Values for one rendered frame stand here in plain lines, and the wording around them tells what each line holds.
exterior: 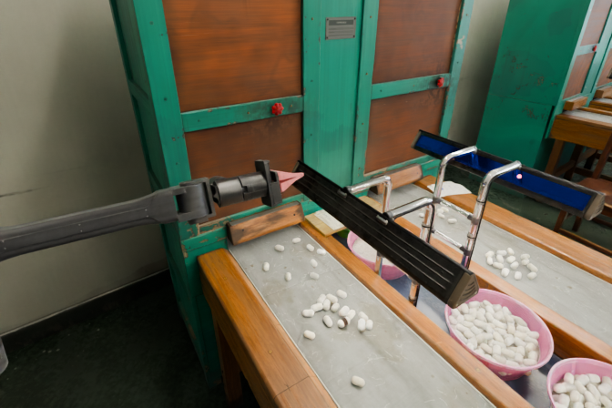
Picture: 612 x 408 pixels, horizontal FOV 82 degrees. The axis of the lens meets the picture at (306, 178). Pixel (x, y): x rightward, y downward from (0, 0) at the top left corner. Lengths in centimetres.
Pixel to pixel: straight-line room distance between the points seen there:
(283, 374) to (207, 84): 81
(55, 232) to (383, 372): 78
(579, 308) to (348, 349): 72
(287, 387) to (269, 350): 11
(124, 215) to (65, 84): 120
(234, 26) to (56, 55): 92
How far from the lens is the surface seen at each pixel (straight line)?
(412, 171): 173
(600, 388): 119
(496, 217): 166
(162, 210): 72
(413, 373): 102
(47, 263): 216
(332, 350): 103
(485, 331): 119
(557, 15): 336
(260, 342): 101
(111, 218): 72
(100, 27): 185
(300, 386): 94
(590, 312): 139
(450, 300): 74
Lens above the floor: 156
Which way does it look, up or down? 27 degrees down
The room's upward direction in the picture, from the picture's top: straight up
